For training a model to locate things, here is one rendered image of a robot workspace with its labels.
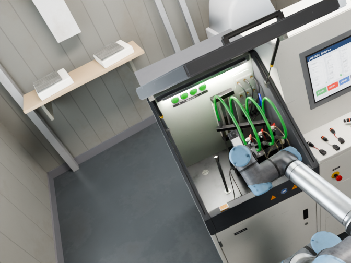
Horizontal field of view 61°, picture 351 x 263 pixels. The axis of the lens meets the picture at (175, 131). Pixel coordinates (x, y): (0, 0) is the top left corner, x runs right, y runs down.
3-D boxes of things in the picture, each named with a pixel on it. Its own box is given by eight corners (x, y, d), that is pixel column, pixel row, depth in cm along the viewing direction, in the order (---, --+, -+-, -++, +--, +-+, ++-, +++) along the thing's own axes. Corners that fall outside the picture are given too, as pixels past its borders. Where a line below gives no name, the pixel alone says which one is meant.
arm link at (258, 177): (284, 180, 105) (267, 154, 107) (258, 197, 103) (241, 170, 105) (276, 182, 112) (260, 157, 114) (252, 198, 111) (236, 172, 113)
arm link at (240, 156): (236, 172, 105) (223, 152, 107) (239, 170, 115) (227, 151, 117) (256, 161, 103) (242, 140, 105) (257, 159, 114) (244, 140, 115)
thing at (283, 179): (217, 233, 169) (210, 217, 159) (214, 227, 172) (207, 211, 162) (313, 186, 171) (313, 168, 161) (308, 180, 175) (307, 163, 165)
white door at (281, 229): (237, 284, 210) (215, 235, 168) (235, 281, 212) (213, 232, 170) (317, 243, 213) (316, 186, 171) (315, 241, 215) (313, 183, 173)
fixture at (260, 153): (240, 183, 184) (235, 168, 174) (232, 173, 192) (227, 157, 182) (288, 160, 185) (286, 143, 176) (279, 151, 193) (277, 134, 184)
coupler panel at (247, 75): (243, 117, 194) (235, 78, 175) (241, 115, 197) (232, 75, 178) (261, 109, 195) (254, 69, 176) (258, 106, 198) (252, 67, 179)
